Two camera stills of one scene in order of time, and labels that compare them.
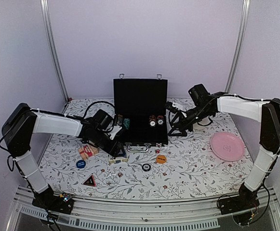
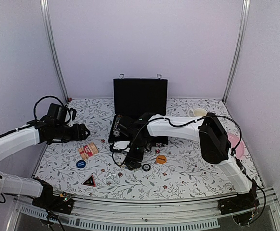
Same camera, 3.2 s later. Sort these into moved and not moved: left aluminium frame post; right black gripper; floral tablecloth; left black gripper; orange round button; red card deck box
Moved: left black gripper; right black gripper
Not moved: red card deck box; floral tablecloth; orange round button; left aluminium frame post
